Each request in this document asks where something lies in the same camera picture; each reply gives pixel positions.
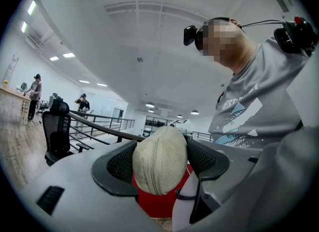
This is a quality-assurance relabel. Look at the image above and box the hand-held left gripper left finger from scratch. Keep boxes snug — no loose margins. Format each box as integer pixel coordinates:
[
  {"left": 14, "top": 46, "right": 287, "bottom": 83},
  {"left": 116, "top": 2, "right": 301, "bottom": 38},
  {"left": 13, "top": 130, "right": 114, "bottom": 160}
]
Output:
[{"left": 19, "top": 140, "right": 162, "bottom": 232}]

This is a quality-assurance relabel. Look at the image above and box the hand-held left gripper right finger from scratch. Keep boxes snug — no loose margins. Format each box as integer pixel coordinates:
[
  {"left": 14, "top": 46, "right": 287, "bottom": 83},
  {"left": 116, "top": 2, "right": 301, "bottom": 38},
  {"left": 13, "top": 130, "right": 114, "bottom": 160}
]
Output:
[{"left": 186, "top": 125, "right": 319, "bottom": 232}]

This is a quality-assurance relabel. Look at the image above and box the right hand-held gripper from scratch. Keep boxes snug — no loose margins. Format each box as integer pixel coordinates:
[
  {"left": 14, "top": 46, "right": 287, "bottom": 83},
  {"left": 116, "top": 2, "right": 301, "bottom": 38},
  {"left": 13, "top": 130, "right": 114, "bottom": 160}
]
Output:
[{"left": 168, "top": 119, "right": 194, "bottom": 138}]

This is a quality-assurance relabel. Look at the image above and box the beige zippered pouch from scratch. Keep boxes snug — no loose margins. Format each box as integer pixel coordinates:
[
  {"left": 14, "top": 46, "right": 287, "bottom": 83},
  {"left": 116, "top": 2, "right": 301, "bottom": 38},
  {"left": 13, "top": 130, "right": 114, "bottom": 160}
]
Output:
[{"left": 132, "top": 125, "right": 188, "bottom": 196}]

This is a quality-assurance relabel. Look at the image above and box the black-framed glass partition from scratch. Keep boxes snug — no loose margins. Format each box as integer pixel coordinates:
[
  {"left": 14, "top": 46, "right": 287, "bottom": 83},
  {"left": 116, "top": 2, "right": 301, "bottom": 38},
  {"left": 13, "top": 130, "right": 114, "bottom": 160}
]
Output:
[{"left": 143, "top": 115, "right": 175, "bottom": 137}]

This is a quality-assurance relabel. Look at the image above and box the glass door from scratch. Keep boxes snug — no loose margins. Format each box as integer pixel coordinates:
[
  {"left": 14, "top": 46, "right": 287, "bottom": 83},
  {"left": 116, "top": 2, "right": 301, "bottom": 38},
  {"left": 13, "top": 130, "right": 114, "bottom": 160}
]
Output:
[{"left": 112, "top": 108, "right": 125, "bottom": 124}]

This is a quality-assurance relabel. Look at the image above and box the black metal railing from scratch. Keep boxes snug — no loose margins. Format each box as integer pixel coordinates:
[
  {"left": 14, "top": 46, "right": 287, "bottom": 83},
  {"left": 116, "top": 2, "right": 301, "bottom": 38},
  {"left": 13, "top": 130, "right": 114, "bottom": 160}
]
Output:
[{"left": 68, "top": 110, "right": 215, "bottom": 144}]

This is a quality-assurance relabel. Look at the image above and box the black mesh office chair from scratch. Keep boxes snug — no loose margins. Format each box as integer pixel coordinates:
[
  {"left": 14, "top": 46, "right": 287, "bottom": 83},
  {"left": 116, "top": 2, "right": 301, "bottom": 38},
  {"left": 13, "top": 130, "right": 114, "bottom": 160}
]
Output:
[{"left": 41, "top": 99, "right": 95, "bottom": 167}]

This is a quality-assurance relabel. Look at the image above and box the person's head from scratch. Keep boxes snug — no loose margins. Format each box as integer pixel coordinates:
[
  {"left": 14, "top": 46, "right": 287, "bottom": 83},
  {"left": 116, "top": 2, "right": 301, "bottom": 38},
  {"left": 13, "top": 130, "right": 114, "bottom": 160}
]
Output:
[{"left": 199, "top": 17, "right": 257, "bottom": 74}]

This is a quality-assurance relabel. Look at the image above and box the person's grey printed shirt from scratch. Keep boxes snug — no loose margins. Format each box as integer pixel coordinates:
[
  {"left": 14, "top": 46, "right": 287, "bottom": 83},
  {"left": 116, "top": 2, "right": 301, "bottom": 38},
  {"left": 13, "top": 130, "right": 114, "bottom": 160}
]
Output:
[{"left": 208, "top": 36, "right": 312, "bottom": 149}]

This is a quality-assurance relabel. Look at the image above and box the light wooden table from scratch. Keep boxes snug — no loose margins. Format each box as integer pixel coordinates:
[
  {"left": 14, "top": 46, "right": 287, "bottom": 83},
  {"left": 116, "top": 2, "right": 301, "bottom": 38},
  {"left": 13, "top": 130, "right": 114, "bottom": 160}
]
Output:
[{"left": 0, "top": 85, "right": 32, "bottom": 125}]

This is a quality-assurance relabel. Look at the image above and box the black device with red button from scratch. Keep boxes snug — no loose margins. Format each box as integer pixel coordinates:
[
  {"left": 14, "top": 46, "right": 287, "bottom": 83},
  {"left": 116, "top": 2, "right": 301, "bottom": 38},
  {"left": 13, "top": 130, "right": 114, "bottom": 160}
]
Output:
[{"left": 273, "top": 16, "right": 319, "bottom": 56}]

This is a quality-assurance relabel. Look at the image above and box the aluminium ladder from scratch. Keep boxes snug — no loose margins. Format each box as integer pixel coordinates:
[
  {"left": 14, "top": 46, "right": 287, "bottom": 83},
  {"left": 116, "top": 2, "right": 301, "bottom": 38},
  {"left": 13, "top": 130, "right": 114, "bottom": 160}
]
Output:
[{"left": 1, "top": 54, "right": 19, "bottom": 85}]

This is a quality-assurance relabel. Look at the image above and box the black head camera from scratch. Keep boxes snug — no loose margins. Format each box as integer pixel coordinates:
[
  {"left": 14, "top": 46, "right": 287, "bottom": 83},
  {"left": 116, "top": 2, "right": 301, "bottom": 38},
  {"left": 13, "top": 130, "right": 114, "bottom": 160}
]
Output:
[{"left": 183, "top": 25, "right": 200, "bottom": 47}]

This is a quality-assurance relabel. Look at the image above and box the black headset cable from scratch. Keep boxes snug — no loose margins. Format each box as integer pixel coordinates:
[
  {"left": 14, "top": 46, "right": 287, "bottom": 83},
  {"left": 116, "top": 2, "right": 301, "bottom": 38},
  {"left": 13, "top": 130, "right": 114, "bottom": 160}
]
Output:
[{"left": 239, "top": 19, "right": 285, "bottom": 29}]

